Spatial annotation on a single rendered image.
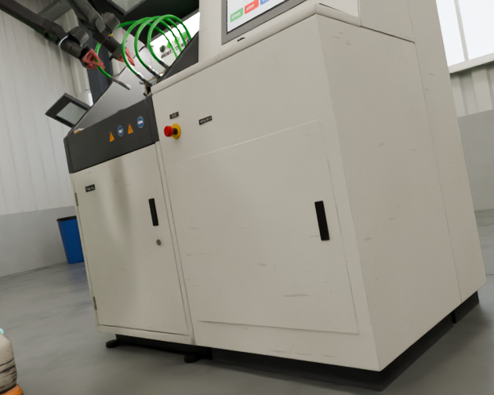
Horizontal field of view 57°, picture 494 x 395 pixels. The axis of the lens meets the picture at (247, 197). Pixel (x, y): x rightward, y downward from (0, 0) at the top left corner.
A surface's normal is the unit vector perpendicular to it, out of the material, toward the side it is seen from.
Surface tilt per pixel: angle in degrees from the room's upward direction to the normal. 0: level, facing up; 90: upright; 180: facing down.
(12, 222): 90
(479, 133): 90
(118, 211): 90
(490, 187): 90
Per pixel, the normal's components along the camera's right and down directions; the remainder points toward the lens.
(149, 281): -0.68, 0.11
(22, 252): 0.77, -0.14
